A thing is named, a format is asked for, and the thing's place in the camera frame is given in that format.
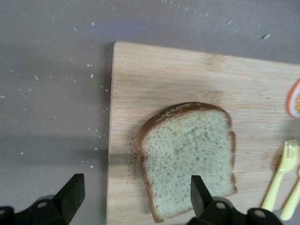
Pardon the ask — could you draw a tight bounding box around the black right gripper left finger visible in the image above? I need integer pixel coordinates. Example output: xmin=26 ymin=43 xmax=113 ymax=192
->
xmin=14 ymin=173 xmax=85 ymax=225

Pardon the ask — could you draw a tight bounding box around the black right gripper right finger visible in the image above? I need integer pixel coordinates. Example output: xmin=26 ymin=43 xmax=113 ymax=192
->
xmin=187 ymin=174 xmax=247 ymax=225

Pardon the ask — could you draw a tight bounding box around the brown bread slice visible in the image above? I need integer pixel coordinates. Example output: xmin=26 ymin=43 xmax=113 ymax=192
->
xmin=135 ymin=102 xmax=238 ymax=223

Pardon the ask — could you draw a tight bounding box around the yellow plastic fork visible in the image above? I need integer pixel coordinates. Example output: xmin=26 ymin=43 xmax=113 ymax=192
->
xmin=260 ymin=139 xmax=300 ymax=210

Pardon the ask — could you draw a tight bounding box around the yellow plastic knife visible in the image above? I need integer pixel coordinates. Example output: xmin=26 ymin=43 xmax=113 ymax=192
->
xmin=280 ymin=164 xmax=300 ymax=221

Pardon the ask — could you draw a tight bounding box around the wooden cutting board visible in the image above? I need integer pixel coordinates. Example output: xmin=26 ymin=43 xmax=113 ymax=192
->
xmin=105 ymin=41 xmax=300 ymax=225

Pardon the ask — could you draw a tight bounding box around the orange slice toy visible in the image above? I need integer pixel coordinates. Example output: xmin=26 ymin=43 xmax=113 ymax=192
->
xmin=285 ymin=78 xmax=300 ymax=119

